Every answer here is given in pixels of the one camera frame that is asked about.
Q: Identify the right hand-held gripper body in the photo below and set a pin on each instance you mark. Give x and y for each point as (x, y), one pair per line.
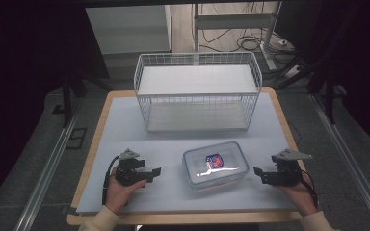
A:
(285, 173)

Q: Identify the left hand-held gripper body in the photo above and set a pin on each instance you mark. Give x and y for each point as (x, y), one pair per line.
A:
(129, 168)

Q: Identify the person's right hand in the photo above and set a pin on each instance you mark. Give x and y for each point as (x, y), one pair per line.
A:
(298, 197)

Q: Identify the person's left hand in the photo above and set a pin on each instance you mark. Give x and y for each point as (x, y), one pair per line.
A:
(118, 194)

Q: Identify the pale grey table mat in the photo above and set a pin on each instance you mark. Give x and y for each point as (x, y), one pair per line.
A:
(160, 144)

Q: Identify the wooden table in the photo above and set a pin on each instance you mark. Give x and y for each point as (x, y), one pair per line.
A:
(91, 154)

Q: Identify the clear plastic food container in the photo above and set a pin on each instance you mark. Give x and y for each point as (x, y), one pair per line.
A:
(215, 166)

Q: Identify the black stand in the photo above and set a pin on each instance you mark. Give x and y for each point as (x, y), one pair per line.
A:
(327, 86)
(67, 93)

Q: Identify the white power strip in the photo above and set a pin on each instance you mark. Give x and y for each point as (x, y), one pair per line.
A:
(291, 71)

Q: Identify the white cabinet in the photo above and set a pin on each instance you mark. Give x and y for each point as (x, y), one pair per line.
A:
(128, 29)

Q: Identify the metal floor rail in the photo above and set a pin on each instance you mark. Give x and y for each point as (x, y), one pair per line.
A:
(45, 173)
(350, 160)

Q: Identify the white metal desk frame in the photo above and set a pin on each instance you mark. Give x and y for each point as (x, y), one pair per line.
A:
(231, 20)

